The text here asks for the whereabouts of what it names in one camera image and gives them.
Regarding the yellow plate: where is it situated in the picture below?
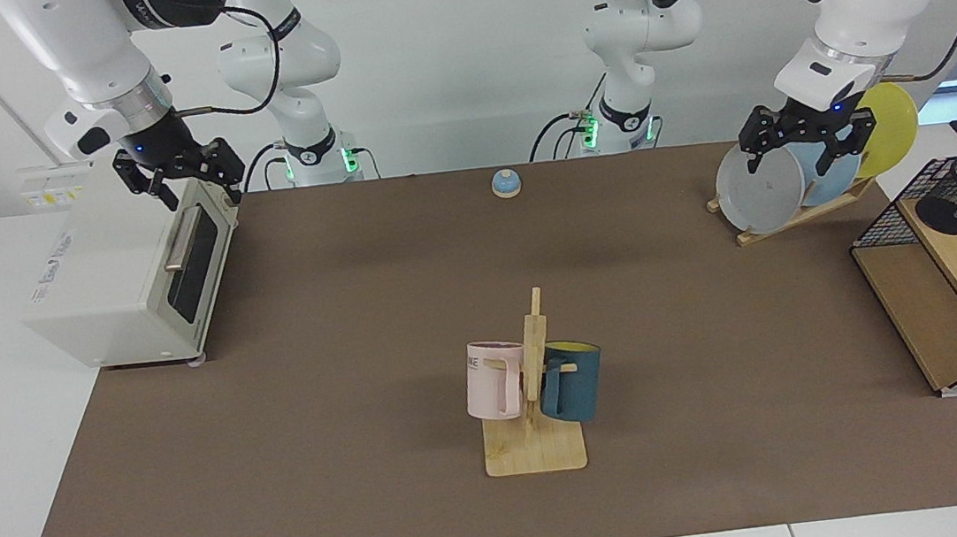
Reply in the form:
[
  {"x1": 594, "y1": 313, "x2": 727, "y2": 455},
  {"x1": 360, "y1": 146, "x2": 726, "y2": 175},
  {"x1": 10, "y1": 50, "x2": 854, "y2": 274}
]
[{"x1": 846, "y1": 79, "x2": 924, "y2": 180}]

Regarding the light blue plate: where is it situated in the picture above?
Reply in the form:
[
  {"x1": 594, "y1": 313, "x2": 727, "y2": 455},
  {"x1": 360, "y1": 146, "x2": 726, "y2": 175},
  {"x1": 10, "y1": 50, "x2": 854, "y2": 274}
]
[{"x1": 788, "y1": 131, "x2": 868, "y2": 210}]

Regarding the grey plate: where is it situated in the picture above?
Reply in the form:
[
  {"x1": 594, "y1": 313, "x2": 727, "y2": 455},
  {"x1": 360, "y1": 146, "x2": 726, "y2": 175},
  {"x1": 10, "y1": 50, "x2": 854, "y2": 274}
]
[{"x1": 711, "y1": 137, "x2": 810, "y2": 240}]

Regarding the white box with yellow labels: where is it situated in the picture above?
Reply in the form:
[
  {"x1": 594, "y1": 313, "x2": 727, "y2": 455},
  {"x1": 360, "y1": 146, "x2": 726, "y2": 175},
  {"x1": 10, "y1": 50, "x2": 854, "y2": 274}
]
[{"x1": 17, "y1": 160, "x2": 97, "y2": 212}]

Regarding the wooden plate rack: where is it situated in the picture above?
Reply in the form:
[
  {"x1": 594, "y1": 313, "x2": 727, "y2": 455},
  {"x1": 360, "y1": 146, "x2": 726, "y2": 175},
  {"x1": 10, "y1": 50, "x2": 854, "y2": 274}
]
[{"x1": 704, "y1": 173, "x2": 883, "y2": 251}]

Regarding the pale toaster oven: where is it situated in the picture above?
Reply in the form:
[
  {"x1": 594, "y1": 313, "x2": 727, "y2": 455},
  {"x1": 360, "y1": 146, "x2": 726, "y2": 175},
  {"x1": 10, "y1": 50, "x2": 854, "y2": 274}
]
[{"x1": 7, "y1": 145, "x2": 255, "y2": 384}]

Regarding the brown table cloth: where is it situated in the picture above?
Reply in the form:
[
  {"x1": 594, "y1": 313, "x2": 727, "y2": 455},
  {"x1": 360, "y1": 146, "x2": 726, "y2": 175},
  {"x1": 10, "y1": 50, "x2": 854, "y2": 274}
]
[{"x1": 0, "y1": 118, "x2": 957, "y2": 537}]

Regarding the small blue round bell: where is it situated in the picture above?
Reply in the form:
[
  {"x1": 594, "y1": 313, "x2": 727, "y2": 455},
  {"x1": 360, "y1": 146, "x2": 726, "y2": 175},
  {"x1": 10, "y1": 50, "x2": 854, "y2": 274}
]
[{"x1": 491, "y1": 167, "x2": 524, "y2": 201}]

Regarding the dark teal mug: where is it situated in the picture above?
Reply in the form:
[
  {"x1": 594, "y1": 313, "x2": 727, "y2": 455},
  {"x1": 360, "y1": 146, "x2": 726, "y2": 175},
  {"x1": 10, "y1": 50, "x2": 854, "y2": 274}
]
[{"x1": 533, "y1": 338, "x2": 609, "y2": 427}]

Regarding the pink mug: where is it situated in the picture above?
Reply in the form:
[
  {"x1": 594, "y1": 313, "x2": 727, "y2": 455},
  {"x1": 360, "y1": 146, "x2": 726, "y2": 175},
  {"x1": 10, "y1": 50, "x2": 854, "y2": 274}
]
[{"x1": 461, "y1": 337, "x2": 532, "y2": 424}]

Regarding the wooden cup stand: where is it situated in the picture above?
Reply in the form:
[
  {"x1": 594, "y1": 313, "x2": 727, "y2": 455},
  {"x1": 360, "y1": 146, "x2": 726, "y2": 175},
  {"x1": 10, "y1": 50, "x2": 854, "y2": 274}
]
[{"x1": 468, "y1": 284, "x2": 590, "y2": 480}]

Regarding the black base cable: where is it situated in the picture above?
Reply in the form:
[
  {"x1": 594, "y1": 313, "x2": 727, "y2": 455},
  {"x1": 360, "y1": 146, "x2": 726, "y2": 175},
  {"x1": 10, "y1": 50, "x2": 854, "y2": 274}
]
[
  {"x1": 524, "y1": 107, "x2": 605, "y2": 164},
  {"x1": 239, "y1": 140, "x2": 293, "y2": 194}
]

